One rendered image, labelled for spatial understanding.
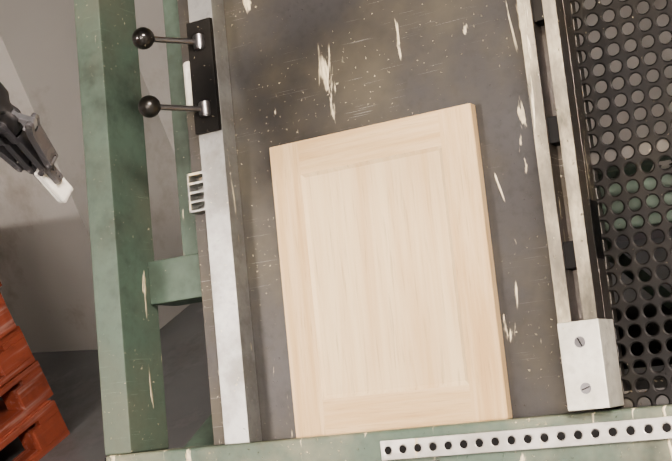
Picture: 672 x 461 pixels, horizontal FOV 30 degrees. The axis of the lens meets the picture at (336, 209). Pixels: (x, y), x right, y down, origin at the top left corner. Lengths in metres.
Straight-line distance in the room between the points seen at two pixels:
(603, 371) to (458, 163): 0.40
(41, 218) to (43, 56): 0.68
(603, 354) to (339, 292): 0.47
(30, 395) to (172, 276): 2.51
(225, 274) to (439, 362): 0.41
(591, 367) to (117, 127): 1.00
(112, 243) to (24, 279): 3.37
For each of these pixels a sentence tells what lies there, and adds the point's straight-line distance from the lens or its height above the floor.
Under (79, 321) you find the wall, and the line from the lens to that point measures 5.52.
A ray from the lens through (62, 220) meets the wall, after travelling 5.27.
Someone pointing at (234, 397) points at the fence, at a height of 0.97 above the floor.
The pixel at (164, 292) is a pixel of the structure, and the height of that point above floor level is 1.10.
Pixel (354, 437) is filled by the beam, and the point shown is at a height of 0.90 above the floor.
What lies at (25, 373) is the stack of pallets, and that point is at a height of 0.29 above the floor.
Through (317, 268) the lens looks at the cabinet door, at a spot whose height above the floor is 1.12.
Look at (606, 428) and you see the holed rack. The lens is 1.83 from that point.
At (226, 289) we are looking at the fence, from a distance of 2.13.
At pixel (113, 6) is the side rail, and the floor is 1.59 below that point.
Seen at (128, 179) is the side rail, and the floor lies 1.30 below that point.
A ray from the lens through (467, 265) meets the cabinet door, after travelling 1.94.
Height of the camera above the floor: 1.81
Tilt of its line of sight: 17 degrees down
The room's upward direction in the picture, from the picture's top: 20 degrees counter-clockwise
